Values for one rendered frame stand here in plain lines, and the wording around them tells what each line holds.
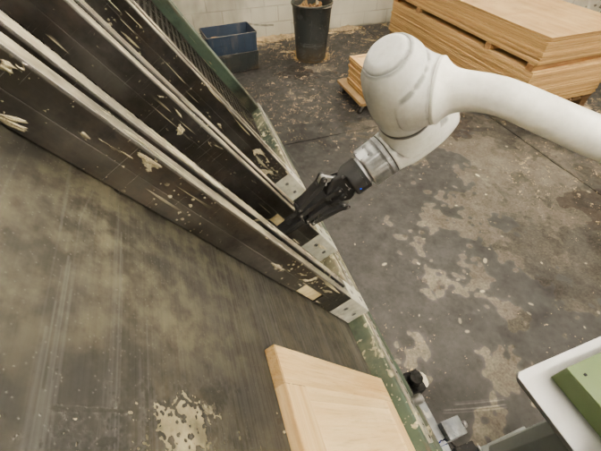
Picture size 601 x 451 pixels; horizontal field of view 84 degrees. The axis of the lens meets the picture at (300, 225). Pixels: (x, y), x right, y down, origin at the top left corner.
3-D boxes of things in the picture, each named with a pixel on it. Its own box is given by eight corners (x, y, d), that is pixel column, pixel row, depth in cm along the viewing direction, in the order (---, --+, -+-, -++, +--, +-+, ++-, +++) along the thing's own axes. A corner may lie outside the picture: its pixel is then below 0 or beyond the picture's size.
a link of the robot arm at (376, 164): (367, 128, 69) (344, 147, 71) (389, 152, 63) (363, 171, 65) (382, 154, 76) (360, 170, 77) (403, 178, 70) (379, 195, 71)
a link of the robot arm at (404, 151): (377, 148, 77) (361, 116, 65) (436, 104, 73) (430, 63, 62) (405, 181, 72) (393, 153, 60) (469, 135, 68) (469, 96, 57)
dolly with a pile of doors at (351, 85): (403, 108, 354) (412, 69, 324) (359, 116, 342) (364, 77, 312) (376, 83, 393) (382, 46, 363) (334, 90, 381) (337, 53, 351)
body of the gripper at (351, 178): (362, 171, 76) (330, 195, 78) (347, 148, 70) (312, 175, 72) (378, 191, 72) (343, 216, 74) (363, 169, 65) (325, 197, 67)
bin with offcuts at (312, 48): (335, 62, 435) (340, 4, 386) (299, 67, 423) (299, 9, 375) (321, 47, 467) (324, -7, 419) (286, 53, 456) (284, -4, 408)
